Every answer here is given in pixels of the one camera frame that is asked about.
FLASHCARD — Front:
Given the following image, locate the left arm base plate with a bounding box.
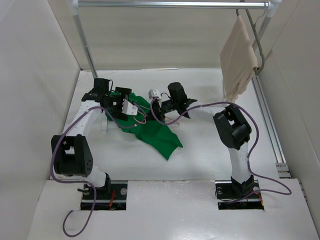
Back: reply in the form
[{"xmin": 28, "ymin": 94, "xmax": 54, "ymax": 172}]
[{"xmin": 77, "ymin": 180, "xmax": 128, "ymax": 211}]

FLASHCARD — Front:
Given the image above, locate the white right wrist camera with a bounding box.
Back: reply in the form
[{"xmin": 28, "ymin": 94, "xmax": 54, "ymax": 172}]
[{"xmin": 148, "ymin": 89, "xmax": 162, "ymax": 100}]

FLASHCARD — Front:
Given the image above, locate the aluminium rail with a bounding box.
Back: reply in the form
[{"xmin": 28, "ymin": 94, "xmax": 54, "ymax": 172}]
[{"xmin": 251, "ymin": 76, "xmax": 292, "ymax": 179}]

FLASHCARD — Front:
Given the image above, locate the beige hanging cloth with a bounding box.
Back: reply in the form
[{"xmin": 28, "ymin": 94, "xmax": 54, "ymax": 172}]
[{"xmin": 219, "ymin": 16, "xmax": 258, "ymax": 103}]

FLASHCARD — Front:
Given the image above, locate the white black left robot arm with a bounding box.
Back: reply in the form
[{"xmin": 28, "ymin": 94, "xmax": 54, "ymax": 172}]
[{"xmin": 50, "ymin": 78, "xmax": 138, "ymax": 199}]

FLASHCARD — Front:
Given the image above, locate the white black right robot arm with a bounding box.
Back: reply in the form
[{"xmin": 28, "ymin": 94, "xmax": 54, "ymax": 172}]
[{"xmin": 148, "ymin": 82, "xmax": 254, "ymax": 197}]

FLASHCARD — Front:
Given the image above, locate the grey hanger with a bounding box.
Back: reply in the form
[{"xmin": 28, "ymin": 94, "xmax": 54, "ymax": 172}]
[{"xmin": 245, "ymin": 8, "xmax": 266, "ymax": 76}]

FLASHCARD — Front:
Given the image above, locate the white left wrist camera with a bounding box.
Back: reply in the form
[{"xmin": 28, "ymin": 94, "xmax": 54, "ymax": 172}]
[{"xmin": 121, "ymin": 99, "xmax": 138, "ymax": 116}]

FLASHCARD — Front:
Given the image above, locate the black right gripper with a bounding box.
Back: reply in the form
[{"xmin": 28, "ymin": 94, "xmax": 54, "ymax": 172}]
[{"xmin": 145, "ymin": 99, "xmax": 179, "ymax": 121}]

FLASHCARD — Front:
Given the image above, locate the green t shirt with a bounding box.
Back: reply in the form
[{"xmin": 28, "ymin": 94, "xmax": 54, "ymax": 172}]
[{"xmin": 104, "ymin": 92, "xmax": 184, "ymax": 160}]

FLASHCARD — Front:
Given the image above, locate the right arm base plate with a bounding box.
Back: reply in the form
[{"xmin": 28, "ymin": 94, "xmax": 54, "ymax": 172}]
[{"xmin": 215, "ymin": 180, "xmax": 264, "ymax": 210}]

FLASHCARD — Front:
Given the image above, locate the pink wire hanger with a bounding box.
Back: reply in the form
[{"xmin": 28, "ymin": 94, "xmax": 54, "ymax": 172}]
[{"xmin": 133, "ymin": 102, "xmax": 180, "ymax": 126}]

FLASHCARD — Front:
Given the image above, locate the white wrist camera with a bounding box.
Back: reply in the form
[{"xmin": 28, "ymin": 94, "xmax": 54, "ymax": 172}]
[
  {"xmin": 148, "ymin": 89, "xmax": 162, "ymax": 100},
  {"xmin": 121, "ymin": 99, "xmax": 138, "ymax": 116}
]

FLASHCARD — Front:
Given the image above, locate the silver clothes rack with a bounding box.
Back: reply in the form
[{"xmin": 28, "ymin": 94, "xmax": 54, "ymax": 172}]
[{"xmin": 67, "ymin": 0, "xmax": 281, "ymax": 77}]

